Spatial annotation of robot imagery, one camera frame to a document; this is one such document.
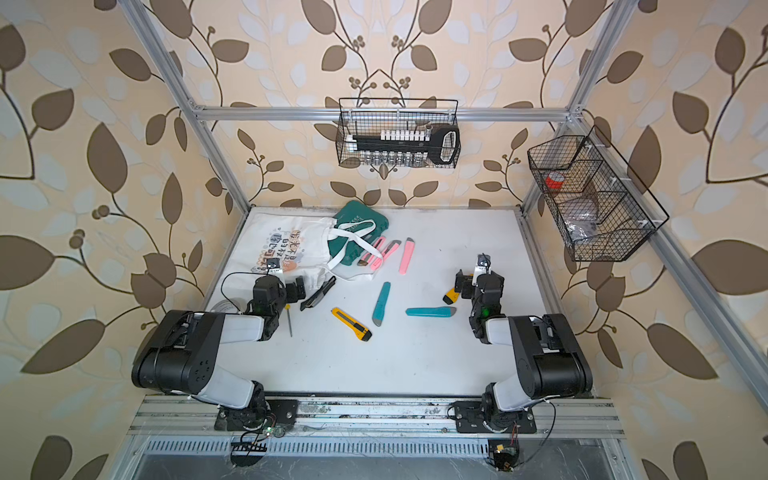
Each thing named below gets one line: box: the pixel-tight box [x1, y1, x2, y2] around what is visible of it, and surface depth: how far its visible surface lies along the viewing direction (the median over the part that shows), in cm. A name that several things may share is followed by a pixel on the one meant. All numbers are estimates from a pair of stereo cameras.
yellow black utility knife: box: [331, 307, 373, 342], surface depth 91 cm
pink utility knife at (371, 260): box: [357, 237, 386, 270], surface depth 107 cm
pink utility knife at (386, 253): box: [370, 240, 402, 271], surface depth 110 cm
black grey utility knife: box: [300, 276, 337, 311], surface depth 98 cm
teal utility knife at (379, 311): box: [372, 282, 391, 327], surface depth 96 cm
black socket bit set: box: [346, 125, 461, 165], surface depth 86 cm
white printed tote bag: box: [232, 214, 384, 288], surface depth 110 cm
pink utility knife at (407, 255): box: [399, 237, 415, 275], surface depth 110 cm
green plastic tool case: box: [328, 200, 389, 264], surface depth 107 cm
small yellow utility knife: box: [442, 288, 460, 305], surface depth 96 cm
